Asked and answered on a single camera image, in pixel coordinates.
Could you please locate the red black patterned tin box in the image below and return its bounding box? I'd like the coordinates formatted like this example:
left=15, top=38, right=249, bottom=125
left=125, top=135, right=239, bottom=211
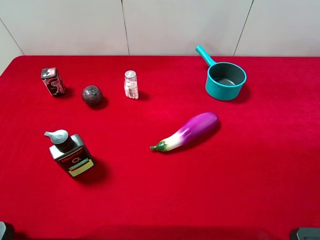
left=40, top=67, right=66, bottom=97

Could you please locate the grey pump bottle red label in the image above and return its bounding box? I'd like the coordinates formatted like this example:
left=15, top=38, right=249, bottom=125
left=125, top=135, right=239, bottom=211
left=44, top=129, right=95, bottom=178

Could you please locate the teal saucepan with handle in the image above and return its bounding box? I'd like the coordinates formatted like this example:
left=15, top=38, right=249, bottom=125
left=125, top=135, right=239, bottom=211
left=195, top=45, right=247, bottom=101

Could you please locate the purple white toy eggplant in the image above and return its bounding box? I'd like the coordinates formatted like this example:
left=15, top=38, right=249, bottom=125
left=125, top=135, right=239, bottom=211
left=149, top=112, right=219, bottom=152

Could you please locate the black block lower right corner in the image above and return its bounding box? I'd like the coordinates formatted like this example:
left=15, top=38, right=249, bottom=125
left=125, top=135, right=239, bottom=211
left=289, top=227, right=320, bottom=240

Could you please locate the black block corner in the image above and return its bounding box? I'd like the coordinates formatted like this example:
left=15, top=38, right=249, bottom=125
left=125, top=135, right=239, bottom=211
left=0, top=221, right=15, bottom=240
left=289, top=227, right=320, bottom=240

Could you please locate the red velvet table cloth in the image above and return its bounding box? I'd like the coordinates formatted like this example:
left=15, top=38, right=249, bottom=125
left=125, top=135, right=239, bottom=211
left=0, top=56, right=320, bottom=240

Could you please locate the black block lower left corner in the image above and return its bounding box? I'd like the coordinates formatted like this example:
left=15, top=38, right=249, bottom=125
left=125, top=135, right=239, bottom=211
left=0, top=221, right=15, bottom=240

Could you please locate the dark brown round fruit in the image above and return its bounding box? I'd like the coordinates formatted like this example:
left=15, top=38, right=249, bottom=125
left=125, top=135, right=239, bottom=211
left=81, top=85, right=103, bottom=107

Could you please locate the clear bottle of white pills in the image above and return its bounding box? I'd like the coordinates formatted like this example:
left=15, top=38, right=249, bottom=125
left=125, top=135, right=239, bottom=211
left=124, top=70, right=139, bottom=100

